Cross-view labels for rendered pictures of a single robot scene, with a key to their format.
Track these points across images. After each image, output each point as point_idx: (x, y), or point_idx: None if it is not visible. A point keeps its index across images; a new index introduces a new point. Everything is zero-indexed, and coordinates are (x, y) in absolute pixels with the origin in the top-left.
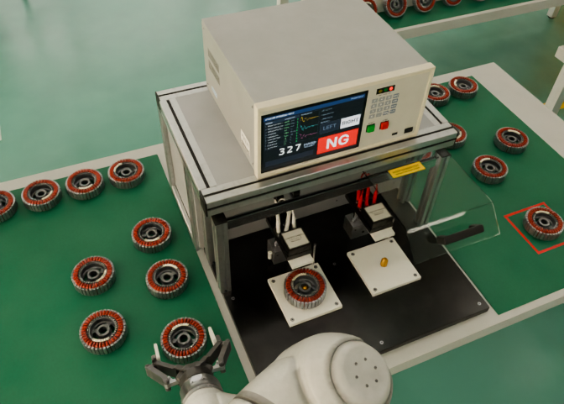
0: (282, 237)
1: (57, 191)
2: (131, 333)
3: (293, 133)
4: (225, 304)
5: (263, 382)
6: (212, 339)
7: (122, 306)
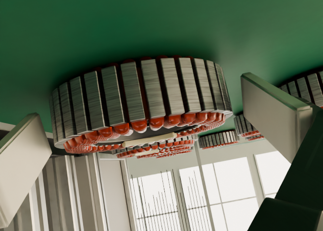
0: None
1: (250, 139)
2: (274, 80)
3: None
4: (7, 129)
5: None
6: (17, 203)
7: None
